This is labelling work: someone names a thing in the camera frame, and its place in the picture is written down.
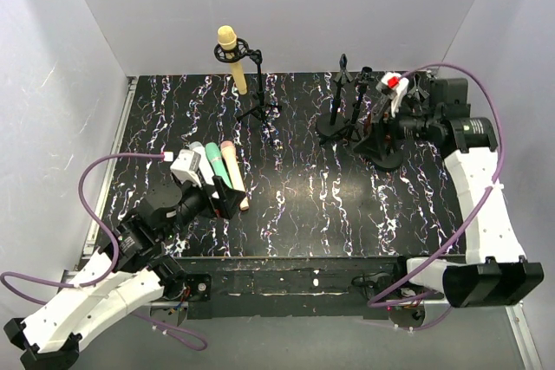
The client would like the black round base holder stand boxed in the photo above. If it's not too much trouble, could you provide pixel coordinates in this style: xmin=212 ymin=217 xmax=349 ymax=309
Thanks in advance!
xmin=370 ymin=96 xmax=403 ymax=172

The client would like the black tripod shock mount stand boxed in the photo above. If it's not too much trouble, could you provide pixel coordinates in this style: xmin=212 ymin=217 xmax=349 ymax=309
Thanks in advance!
xmin=213 ymin=38 xmax=282 ymax=146

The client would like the large yellow microphone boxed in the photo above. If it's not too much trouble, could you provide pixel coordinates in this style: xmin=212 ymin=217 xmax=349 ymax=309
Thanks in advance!
xmin=215 ymin=25 xmax=247 ymax=95

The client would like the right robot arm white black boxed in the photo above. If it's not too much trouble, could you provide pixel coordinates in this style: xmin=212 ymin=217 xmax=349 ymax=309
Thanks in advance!
xmin=355 ymin=72 xmax=545 ymax=308

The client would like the black clip stand far right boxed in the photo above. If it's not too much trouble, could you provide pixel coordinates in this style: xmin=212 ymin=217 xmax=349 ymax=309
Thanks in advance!
xmin=407 ymin=73 xmax=429 ymax=104

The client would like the black tripod clip stand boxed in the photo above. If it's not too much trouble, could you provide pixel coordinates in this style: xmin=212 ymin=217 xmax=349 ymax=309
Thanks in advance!
xmin=317 ymin=67 xmax=373 ymax=146

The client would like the brown box in holder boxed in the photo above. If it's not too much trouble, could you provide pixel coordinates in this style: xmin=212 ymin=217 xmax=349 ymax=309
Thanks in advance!
xmin=363 ymin=100 xmax=382 ymax=136

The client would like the green microphone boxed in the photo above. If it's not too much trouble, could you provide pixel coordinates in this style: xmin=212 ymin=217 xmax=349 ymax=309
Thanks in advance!
xmin=205 ymin=142 xmax=232 ymax=188

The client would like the white microphone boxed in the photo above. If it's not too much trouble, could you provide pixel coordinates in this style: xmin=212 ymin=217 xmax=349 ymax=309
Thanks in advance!
xmin=189 ymin=141 xmax=214 ymax=185

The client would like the pink microphone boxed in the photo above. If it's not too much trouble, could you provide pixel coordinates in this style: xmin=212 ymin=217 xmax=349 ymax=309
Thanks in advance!
xmin=220 ymin=140 xmax=245 ymax=192

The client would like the black front mounting base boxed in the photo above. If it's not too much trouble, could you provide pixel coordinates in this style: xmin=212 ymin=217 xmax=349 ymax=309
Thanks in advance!
xmin=177 ymin=256 xmax=404 ymax=320

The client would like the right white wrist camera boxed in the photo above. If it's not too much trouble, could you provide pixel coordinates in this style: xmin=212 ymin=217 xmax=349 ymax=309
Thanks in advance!
xmin=376 ymin=72 xmax=409 ymax=118

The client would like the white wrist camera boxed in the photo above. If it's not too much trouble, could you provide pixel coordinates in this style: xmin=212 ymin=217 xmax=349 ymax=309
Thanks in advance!
xmin=376 ymin=72 xmax=409 ymax=118
xmin=162 ymin=149 xmax=202 ymax=187

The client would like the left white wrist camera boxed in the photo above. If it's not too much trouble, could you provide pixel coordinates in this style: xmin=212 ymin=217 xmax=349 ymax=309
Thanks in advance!
xmin=162 ymin=149 xmax=202 ymax=187

